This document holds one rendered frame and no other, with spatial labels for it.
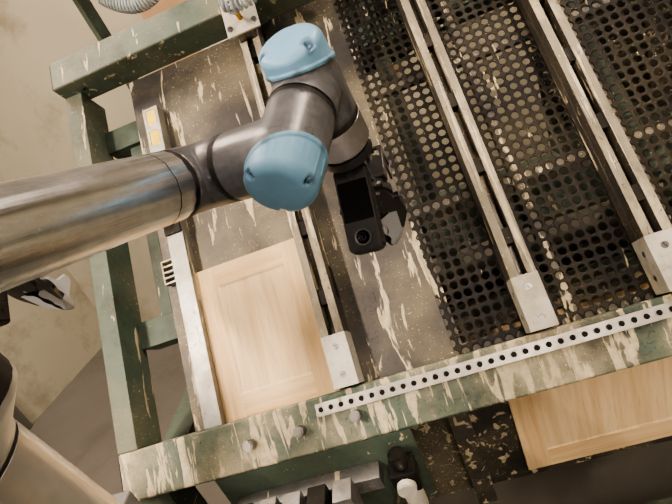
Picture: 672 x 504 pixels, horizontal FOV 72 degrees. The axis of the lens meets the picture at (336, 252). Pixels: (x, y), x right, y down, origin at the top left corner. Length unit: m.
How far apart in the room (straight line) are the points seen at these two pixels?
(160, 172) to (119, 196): 0.06
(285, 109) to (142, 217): 0.17
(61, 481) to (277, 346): 1.00
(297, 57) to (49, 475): 0.39
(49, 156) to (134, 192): 3.85
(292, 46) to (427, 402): 0.83
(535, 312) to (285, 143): 0.79
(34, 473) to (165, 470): 1.11
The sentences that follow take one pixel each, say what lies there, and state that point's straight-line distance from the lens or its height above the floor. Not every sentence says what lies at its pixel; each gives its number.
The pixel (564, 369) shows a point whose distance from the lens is 1.13.
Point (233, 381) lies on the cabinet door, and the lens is 1.27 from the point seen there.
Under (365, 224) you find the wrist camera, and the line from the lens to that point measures 0.59.
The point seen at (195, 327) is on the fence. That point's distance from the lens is 1.30.
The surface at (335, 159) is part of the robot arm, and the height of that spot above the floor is 1.50.
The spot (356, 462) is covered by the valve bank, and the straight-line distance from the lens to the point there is 1.21.
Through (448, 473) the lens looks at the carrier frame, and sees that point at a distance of 1.69.
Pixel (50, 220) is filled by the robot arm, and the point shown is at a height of 1.59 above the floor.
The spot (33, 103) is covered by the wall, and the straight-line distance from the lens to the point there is 4.21.
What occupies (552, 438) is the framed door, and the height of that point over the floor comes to 0.36.
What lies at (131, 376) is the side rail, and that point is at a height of 1.04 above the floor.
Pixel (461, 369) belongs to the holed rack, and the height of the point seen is 0.89.
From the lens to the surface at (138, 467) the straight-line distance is 1.39.
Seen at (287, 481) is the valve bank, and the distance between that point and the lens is 1.27.
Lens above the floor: 1.62
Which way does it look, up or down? 23 degrees down
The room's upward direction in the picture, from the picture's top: 23 degrees counter-clockwise
